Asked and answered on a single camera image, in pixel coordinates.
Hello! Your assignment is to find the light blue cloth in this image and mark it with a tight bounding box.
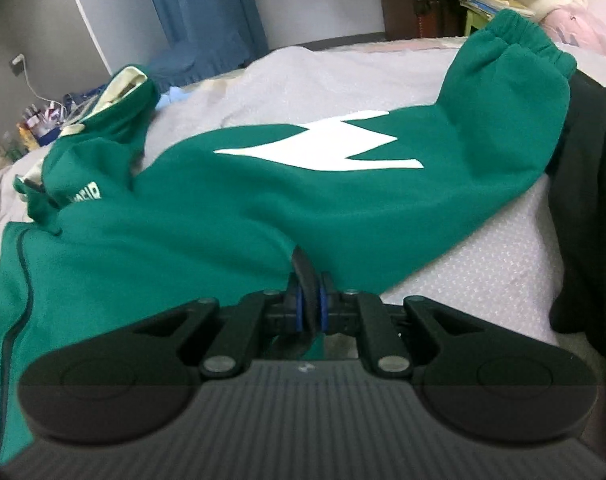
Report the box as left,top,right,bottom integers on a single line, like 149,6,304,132
155,87,190,111

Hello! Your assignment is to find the brown wooden box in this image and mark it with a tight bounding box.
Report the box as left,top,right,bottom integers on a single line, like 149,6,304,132
380,0,464,41

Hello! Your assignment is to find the stack of books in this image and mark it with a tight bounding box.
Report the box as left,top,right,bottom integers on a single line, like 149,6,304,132
458,0,534,22

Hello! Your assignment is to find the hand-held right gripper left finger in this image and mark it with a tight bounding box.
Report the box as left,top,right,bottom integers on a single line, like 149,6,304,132
133,279,306,380

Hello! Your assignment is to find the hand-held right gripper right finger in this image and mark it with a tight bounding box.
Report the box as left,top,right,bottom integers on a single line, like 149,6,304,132
321,274,484,379

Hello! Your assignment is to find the blue covered chair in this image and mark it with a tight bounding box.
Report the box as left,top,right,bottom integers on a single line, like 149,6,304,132
148,40,250,94

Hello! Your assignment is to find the black cloth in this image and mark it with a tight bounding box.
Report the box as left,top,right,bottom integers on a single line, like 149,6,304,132
548,72,606,357

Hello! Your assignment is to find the yellow-green stool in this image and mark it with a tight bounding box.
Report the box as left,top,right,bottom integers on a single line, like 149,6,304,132
465,7,494,37

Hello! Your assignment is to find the white charger cable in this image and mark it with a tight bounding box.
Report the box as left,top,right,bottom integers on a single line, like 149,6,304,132
20,66,68,117

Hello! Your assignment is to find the grey bed sheet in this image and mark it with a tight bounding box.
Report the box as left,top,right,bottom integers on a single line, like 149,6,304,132
0,35,606,356

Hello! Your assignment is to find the blue curtain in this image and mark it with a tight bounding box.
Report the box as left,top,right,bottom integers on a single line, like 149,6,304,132
139,0,270,63

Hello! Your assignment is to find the green hoodie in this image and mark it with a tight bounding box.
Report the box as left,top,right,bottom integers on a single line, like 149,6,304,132
0,9,578,467

